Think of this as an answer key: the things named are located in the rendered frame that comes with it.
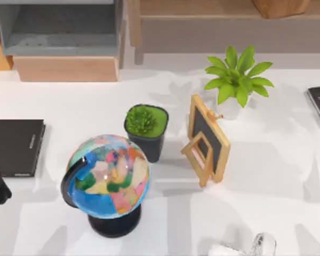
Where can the grass plant in black pot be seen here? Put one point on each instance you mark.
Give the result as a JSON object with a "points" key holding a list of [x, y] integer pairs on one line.
{"points": [[146, 130]]}

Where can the wooden framed blackboard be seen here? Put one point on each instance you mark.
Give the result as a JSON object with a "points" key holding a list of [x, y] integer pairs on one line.
{"points": [[206, 138]]}

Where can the colourful globe on black stand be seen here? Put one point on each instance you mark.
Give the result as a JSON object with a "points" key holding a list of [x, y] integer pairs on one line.
{"points": [[109, 173]]}

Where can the leafy plant in white pot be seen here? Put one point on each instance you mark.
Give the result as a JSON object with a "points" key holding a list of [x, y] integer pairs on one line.
{"points": [[237, 77]]}

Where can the pale wooden drawer front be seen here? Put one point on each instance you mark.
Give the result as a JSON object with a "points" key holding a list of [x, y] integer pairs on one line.
{"points": [[66, 68]]}

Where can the wooden open shelf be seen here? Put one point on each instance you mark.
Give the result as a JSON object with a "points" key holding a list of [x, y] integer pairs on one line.
{"points": [[224, 24]]}

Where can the black book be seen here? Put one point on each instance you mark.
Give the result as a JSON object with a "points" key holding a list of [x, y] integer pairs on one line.
{"points": [[16, 144]]}

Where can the brown wooden block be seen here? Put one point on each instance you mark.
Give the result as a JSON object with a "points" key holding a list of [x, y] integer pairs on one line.
{"points": [[280, 8]]}

